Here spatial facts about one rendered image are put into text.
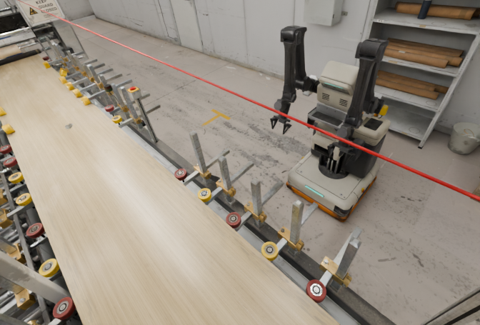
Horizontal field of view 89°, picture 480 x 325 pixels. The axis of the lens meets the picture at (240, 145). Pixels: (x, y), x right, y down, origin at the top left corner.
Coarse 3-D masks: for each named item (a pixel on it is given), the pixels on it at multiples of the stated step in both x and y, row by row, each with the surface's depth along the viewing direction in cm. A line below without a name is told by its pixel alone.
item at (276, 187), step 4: (276, 184) 154; (280, 184) 154; (272, 188) 152; (276, 188) 152; (280, 188) 155; (268, 192) 150; (272, 192) 150; (264, 196) 148; (268, 196) 148; (264, 200) 146; (268, 200) 149; (248, 212) 141; (244, 216) 139; (248, 216) 139; (244, 220) 137; (240, 224) 136; (236, 228) 134; (240, 228) 137
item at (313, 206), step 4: (312, 204) 140; (316, 204) 140; (312, 208) 138; (316, 208) 141; (304, 212) 137; (308, 212) 137; (312, 212) 138; (304, 216) 135; (308, 216) 135; (304, 220) 133; (280, 240) 126; (284, 240) 126; (276, 244) 125; (280, 244) 125; (284, 244) 125; (280, 248) 123
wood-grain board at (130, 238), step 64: (64, 128) 212; (64, 192) 156; (128, 192) 151; (64, 256) 124; (128, 256) 120; (192, 256) 117; (256, 256) 114; (128, 320) 100; (192, 320) 98; (256, 320) 96; (320, 320) 94
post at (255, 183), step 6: (252, 180) 121; (258, 180) 120; (252, 186) 123; (258, 186) 122; (252, 192) 126; (258, 192) 125; (252, 198) 130; (258, 198) 128; (258, 204) 131; (258, 210) 134; (258, 222) 143
